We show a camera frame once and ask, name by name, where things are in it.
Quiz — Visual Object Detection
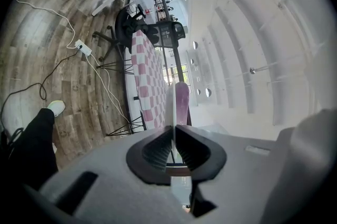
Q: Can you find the black office chair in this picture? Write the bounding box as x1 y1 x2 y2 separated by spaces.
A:
92 4 186 62

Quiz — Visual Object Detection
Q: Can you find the pink white checkered tablecloth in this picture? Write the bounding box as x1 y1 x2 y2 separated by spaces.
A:
130 29 171 130

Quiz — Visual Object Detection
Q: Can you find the window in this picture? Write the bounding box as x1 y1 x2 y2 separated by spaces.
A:
155 46 191 87

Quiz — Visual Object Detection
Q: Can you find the person's leg in black trousers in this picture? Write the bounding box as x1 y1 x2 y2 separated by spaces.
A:
0 108 60 190

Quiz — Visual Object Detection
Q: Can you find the black cable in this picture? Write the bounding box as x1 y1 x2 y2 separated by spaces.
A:
0 51 81 129

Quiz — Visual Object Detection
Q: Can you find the white power strip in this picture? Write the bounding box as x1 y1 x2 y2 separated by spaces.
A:
74 39 93 57

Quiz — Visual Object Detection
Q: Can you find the person's white shoe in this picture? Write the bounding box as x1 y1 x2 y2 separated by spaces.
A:
46 100 66 118

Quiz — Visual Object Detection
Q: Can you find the table with black legs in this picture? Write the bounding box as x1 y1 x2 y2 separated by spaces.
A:
96 29 193 137

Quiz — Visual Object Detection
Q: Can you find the black metal rack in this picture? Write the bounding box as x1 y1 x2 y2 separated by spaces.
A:
151 0 180 24

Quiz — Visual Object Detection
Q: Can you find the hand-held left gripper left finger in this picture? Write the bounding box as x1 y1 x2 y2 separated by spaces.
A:
126 125 175 186

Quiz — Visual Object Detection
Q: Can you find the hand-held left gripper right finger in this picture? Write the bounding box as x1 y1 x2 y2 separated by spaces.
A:
175 124 227 183

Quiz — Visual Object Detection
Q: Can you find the white cable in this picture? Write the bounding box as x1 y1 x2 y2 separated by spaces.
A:
13 0 77 50
84 53 133 124

